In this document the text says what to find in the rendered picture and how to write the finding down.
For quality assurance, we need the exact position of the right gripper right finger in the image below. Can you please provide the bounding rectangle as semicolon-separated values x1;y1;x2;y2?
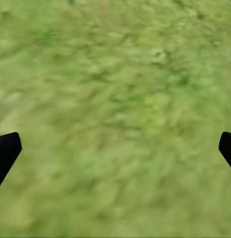
219;132;231;166

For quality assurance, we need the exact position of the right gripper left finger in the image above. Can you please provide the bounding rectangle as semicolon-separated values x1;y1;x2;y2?
0;132;22;185

